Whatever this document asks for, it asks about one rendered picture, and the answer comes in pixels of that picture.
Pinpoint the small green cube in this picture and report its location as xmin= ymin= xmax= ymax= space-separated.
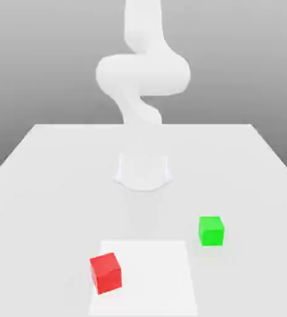
xmin=198 ymin=215 xmax=226 ymax=247

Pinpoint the small red cube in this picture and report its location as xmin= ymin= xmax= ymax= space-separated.
xmin=89 ymin=252 xmax=123 ymax=295

